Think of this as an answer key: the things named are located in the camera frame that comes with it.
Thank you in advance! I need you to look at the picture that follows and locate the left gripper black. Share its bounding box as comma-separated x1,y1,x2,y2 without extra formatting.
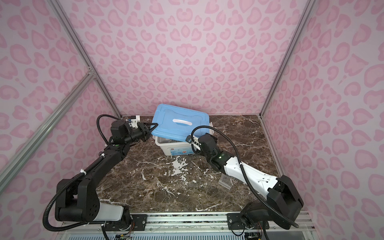
124,123,158,146

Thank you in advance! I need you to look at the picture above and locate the blue plastic bin lid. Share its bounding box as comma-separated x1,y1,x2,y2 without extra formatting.
152,104,211,142

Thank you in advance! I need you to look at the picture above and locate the clear plastic test tube rack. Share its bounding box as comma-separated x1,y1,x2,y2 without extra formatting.
219,174,233,190

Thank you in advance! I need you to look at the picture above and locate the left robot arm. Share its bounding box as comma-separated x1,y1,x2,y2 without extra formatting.
55,120,158,226

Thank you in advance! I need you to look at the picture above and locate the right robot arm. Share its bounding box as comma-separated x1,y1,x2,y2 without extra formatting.
191,134,304,230

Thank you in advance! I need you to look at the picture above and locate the white plastic storage bin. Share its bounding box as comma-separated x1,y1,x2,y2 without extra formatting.
152,118,213,156

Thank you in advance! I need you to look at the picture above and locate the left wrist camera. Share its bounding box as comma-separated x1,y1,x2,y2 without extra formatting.
129,115,141,129

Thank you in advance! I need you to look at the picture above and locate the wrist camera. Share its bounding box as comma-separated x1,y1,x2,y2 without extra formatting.
129,115,141,129
186,135,201,151

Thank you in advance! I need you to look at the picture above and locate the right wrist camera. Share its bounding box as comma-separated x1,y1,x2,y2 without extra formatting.
186,135,201,151

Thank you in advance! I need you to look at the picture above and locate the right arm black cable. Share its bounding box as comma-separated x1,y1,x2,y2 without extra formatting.
190,125,300,240

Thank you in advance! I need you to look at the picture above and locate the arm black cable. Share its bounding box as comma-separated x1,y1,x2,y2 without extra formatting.
42,113,133,240
190,125,300,240

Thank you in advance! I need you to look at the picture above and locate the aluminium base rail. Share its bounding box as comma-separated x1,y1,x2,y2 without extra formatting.
55,211,314,240

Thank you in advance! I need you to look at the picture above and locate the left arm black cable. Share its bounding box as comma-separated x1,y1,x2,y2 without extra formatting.
42,113,133,240

